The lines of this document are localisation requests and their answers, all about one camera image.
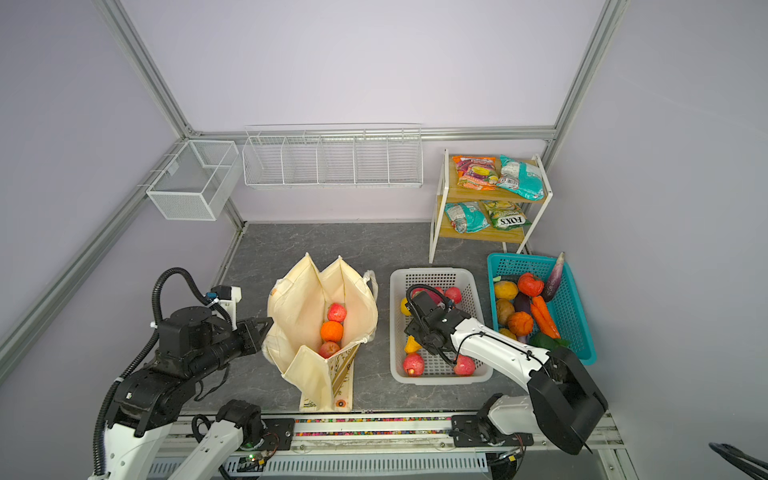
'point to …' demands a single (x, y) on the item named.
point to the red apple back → (464, 366)
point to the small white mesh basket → (200, 181)
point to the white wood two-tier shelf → (485, 216)
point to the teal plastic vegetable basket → (565, 306)
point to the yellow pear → (412, 345)
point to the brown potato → (505, 309)
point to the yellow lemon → (403, 307)
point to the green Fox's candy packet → (505, 214)
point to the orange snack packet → (476, 173)
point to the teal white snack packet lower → (466, 216)
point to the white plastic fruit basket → (460, 298)
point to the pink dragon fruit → (436, 298)
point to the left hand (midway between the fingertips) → (272, 326)
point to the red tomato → (529, 285)
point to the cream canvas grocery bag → (298, 302)
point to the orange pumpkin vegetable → (520, 323)
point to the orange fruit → (332, 331)
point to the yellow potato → (505, 289)
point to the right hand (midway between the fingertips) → (414, 334)
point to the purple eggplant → (554, 278)
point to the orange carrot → (544, 317)
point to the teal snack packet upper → (522, 178)
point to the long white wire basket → (333, 156)
